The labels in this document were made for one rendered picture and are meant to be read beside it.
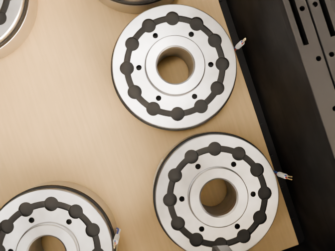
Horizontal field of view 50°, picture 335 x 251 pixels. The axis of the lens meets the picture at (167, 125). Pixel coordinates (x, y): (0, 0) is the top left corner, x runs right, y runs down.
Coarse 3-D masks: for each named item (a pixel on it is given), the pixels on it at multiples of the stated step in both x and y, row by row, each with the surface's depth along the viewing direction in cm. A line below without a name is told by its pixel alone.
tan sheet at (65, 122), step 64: (64, 0) 32; (192, 0) 32; (0, 64) 31; (64, 64) 32; (0, 128) 31; (64, 128) 31; (128, 128) 32; (192, 128) 32; (256, 128) 32; (0, 192) 31; (128, 192) 32
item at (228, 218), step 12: (216, 168) 28; (228, 168) 29; (192, 180) 29; (204, 180) 28; (228, 180) 28; (240, 180) 28; (192, 192) 28; (240, 192) 28; (192, 204) 28; (240, 204) 28; (204, 216) 28; (216, 216) 28; (228, 216) 28; (240, 216) 28
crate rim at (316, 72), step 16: (288, 0) 22; (304, 0) 22; (288, 16) 22; (304, 16) 22; (288, 32) 23; (304, 32) 22; (304, 48) 22; (320, 48) 22; (304, 64) 22; (320, 64) 22; (304, 80) 23; (320, 80) 22; (320, 96) 22; (320, 112) 22; (320, 128) 23
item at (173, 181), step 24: (192, 144) 29; (216, 144) 29; (240, 144) 29; (168, 168) 29; (192, 168) 29; (240, 168) 29; (264, 168) 29; (168, 192) 29; (264, 192) 29; (168, 216) 29; (192, 216) 29; (264, 216) 29; (192, 240) 29; (216, 240) 29; (240, 240) 29
